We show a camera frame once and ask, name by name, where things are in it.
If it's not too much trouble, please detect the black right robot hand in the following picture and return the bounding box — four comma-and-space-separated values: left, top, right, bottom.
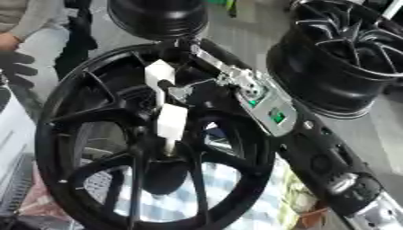
156, 38, 238, 108

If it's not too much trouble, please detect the black wheel with silver-edged spokes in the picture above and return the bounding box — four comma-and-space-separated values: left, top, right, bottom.
264, 0, 403, 119

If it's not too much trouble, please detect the white pin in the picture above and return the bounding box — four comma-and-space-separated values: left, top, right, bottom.
156, 103, 189, 156
143, 58, 178, 106

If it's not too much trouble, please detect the person's hand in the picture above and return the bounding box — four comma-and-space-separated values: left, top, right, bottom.
0, 31, 24, 52

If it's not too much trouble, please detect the person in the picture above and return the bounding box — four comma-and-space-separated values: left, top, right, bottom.
0, 0, 73, 88

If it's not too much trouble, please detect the black spoked wheel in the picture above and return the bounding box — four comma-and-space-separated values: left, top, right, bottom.
32, 40, 296, 230

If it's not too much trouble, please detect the black round wheel barrel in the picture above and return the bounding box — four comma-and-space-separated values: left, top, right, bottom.
105, 0, 211, 41

